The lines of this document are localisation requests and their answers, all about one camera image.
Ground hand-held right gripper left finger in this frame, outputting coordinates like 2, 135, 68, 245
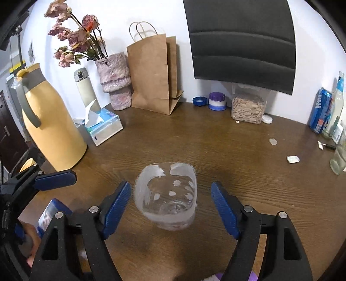
29, 181, 132, 281

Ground glass bottle blue cap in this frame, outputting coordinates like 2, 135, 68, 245
322, 71, 346, 139

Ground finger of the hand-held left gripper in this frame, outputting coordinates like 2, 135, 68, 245
36, 198, 74, 239
11, 170, 77, 192

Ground person's left hand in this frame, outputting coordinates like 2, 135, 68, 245
21, 222, 42, 268

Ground clear jar of seeds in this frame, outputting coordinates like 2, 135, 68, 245
231, 83, 271, 124

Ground tissue box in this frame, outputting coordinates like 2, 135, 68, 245
85, 99, 124, 147

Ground black padded panel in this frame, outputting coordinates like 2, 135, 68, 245
183, 0, 296, 96

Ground purple lid white jar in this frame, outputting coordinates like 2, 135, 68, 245
208, 92, 227, 111

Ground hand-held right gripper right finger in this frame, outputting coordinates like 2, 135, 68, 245
210, 182, 314, 281

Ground blue drink can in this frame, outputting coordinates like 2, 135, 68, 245
309, 87, 333, 134

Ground dried pink flowers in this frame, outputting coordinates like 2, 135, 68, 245
44, 0, 109, 69

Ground clear glass cup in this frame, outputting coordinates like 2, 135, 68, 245
134, 162, 197, 231

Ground brown paper bag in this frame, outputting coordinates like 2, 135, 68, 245
127, 22, 184, 116

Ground clear glass bottle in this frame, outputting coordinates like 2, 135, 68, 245
329, 127, 346, 175

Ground pale green thermos bottle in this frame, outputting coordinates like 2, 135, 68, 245
74, 67, 101, 112

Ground fuzzy pink vase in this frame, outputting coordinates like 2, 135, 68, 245
95, 53, 133, 111

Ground yellow thermos jug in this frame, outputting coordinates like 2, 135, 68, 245
16, 63, 88, 172

